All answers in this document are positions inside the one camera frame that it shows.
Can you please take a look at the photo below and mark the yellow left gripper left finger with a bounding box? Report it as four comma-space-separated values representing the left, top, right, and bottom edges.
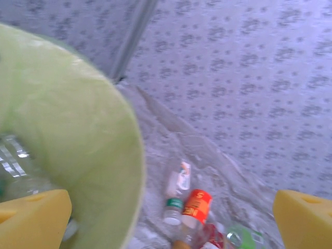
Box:
0, 189, 73, 249

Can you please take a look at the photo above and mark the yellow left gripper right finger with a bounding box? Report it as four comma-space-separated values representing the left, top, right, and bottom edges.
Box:
272, 189, 332, 249

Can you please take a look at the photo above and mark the light green plastic bin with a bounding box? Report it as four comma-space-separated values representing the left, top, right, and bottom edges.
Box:
0, 23, 146, 249

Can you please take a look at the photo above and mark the green label plastic bottle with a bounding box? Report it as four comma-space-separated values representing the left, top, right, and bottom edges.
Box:
224, 224, 265, 249

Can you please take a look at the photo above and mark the clear plastic bottle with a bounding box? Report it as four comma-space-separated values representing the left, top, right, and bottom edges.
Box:
0, 133, 60, 203

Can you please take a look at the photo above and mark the red label plastic bottle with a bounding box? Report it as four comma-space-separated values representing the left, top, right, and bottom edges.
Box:
199, 223, 229, 249

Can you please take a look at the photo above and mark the orange label plastic bottle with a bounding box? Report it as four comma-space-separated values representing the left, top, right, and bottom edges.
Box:
171, 188, 213, 249

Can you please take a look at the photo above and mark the green neck band clear bottle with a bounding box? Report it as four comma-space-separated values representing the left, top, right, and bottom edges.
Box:
162, 153, 192, 226

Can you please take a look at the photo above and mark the grey aluminium wall strip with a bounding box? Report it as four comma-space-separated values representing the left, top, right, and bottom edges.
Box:
110, 0, 159, 82

